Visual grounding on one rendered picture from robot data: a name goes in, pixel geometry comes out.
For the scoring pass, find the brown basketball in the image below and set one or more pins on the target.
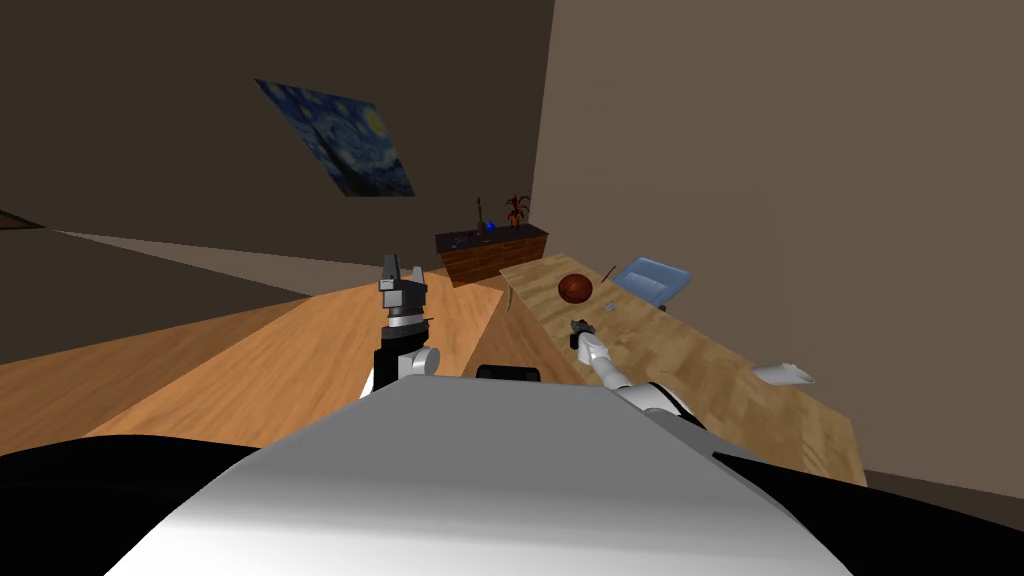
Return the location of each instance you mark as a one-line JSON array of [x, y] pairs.
[[575, 289]]

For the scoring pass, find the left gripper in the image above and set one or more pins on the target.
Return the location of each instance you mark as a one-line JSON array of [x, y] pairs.
[[402, 298]]

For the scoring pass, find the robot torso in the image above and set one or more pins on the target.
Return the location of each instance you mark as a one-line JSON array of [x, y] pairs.
[[496, 480]]

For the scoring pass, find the light wooden table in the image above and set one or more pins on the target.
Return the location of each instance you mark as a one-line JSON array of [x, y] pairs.
[[704, 352]]

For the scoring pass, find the blue starry night painting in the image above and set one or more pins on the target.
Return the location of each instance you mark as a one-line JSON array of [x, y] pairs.
[[344, 140]]

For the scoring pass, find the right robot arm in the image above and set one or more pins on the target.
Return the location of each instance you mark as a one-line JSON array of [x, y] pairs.
[[608, 370]]

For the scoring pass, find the white curved object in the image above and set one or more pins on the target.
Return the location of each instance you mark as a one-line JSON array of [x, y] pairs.
[[782, 374]]

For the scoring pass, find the dark wooden sideboard with plants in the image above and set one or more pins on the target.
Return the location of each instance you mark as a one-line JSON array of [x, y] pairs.
[[492, 250]]

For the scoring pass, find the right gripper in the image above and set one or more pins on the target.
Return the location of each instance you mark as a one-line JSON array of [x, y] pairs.
[[581, 330]]

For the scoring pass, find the blue chair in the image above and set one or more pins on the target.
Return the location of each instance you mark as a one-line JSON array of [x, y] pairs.
[[652, 280]]

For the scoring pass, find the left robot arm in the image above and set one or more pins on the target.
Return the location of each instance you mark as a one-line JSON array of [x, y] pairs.
[[394, 360]]

